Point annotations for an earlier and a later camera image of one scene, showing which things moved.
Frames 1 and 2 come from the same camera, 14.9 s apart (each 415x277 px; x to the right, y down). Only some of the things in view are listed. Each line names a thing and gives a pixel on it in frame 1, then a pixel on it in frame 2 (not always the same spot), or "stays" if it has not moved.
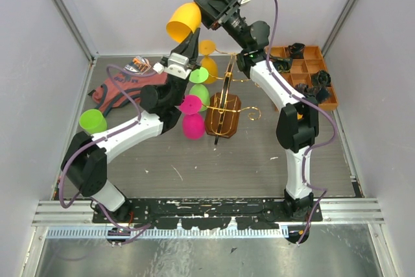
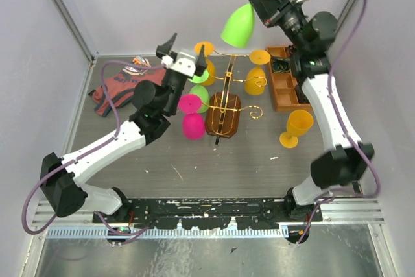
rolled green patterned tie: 283,65 stays
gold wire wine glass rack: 222,109 stays
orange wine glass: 187,18 -> 255,78
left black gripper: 190,47 -> 166,49
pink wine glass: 193,123 stays
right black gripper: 214,8 -> 269,9
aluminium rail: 334,211 stays
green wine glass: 200,75 stays
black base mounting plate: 208,214 stays
